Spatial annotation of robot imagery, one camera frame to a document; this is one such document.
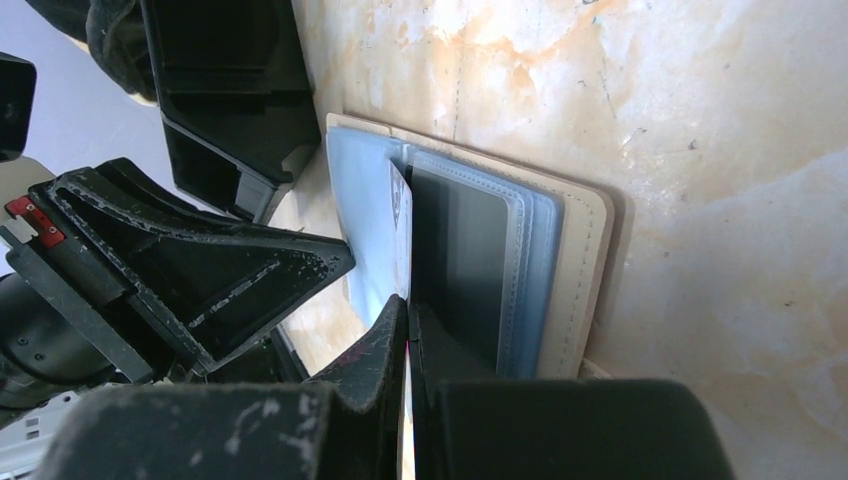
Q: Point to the white VIP card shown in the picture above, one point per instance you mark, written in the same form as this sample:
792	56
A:
401	209

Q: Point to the black pillow with cream flowers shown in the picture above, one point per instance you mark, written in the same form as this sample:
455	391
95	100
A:
113	32

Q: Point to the black card holder box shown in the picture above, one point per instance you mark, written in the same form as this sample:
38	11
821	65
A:
236	101

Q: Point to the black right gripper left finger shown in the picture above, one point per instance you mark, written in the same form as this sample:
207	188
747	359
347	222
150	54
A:
344	422

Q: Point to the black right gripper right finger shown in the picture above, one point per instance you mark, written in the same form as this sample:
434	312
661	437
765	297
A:
472	424

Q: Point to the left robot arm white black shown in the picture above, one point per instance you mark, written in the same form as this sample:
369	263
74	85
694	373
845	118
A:
30	327

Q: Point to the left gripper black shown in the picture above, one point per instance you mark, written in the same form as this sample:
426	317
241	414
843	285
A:
146	281

